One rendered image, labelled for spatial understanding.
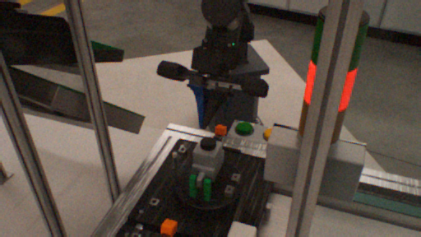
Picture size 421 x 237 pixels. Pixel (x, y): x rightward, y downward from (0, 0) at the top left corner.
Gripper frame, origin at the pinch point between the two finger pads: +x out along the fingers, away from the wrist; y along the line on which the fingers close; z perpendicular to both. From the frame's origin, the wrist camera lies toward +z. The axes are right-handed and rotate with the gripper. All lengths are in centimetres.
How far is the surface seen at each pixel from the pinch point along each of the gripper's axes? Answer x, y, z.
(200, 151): 7.9, -0.7, -4.2
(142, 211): 21.6, -9.6, -5.2
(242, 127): 2.8, 1.7, -29.2
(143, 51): -34, -128, -239
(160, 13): -79, -146, -298
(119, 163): 18.4, -27.2, -28.0
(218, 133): 4.4, 0.1, -12.4
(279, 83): -13, 4, -68
